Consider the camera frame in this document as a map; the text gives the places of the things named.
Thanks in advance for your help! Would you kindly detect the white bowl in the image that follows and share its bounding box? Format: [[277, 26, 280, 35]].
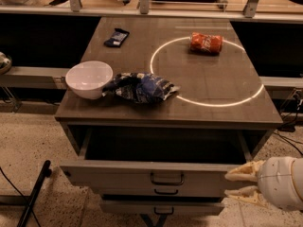
[[65, 61, 113, 99]]

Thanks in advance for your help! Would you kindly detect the metal railing frame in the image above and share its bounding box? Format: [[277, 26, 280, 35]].
[[0, 0, 303, 23]]

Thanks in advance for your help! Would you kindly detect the orange soda can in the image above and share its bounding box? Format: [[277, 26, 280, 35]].
[[189, 32, 223, 54]]

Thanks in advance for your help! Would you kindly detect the grey middle drawer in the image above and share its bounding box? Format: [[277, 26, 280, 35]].
[[93, 187, 224, 198]]

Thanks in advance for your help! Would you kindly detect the blue crumpled chip bag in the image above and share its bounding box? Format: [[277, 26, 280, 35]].
[[102, 73, 180, 104]]

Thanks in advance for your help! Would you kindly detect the black pole stand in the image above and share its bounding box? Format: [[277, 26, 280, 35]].
[[17, 160, 52, 227]]

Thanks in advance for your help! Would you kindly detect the plate with objects left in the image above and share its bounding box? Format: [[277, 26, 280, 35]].
[[0, 52, 12, 75]]

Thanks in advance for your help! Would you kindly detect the dark blue snack bar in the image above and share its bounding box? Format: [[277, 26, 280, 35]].
[[103, 28, 130, 47]]

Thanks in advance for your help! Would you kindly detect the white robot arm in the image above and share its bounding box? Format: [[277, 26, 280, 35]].
[[224, 156, 303, 211]]

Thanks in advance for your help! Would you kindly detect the grey drawer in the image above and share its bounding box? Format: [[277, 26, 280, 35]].
[[60, 128, 263, 198], [100, 200, 224, 216], [93, 187, 224, 198]]

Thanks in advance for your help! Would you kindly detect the black cables right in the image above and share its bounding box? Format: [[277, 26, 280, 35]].
[[273, 90, 303, 158]]

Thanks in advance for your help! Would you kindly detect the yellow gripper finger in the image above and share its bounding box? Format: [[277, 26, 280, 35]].
[[224, 185, 269, 207], [224, 160, 264, 183]]

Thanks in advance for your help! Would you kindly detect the grey top drawer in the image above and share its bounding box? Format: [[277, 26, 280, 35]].
[[60, 128, 263, 198]]

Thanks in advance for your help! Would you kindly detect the black top drawer handle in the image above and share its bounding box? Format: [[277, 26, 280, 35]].
[[150, 173, 185, 186]]

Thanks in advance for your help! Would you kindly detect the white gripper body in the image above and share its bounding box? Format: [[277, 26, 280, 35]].
[[258, 156, 300, 211]]

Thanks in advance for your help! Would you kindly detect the black floor cable left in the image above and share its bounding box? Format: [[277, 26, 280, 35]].
[[0, 166, 42, 227]]

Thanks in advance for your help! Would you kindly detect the grey bottom drawer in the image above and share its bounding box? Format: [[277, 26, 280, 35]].
[[100, 200, 224, 216]]

